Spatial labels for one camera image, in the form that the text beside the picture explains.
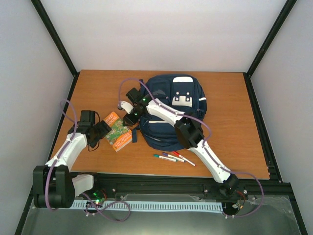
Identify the orange treehouse book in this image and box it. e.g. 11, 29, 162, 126
103, 112, 133, 152

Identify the navy blue student backpack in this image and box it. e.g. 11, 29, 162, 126
136, 74, 207, 152

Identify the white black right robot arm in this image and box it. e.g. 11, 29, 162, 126
118, 88, 239, 197

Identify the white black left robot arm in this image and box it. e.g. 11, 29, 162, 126
33, 110, 112, 210

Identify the green capped marker pen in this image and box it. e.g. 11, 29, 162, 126
153, 154, 177, 162

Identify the purple capped marker pen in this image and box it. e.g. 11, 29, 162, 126
162, 152, 185, 163

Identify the red capped marker pen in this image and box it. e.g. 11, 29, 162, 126
172, 151, 196, 166

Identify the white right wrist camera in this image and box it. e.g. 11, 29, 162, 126
118, 101, 134, 114

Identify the light blue slotted cable duct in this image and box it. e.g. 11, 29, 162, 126
70, 199, 223, 213

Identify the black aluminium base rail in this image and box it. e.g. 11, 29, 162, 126
88, 173, 295, 202

